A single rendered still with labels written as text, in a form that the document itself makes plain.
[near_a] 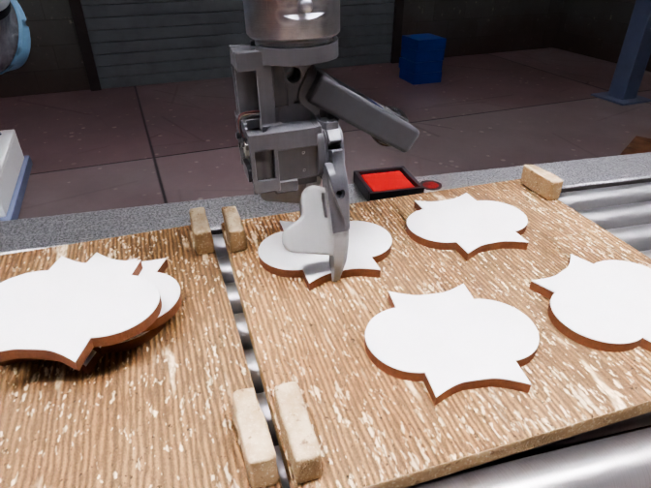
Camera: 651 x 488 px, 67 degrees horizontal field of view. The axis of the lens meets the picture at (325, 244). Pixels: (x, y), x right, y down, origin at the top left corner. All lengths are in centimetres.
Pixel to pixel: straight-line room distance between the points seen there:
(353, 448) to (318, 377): 7
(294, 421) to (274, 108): 24
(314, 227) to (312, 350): 11
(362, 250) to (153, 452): 27
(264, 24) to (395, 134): 15
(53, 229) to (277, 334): 35
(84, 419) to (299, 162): 25
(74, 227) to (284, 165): 33
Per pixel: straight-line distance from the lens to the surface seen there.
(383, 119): 45
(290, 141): 41
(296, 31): 39
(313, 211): 44
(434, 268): 50
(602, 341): 45
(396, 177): 70
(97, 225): 67
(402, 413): 37
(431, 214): 58
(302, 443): 31
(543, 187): 67
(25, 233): 69
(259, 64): 41
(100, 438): 38
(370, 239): 52
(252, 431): 32
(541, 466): 38
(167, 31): 512
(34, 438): 40
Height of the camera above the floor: 122
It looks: 32 degrees down
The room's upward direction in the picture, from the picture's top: straight up
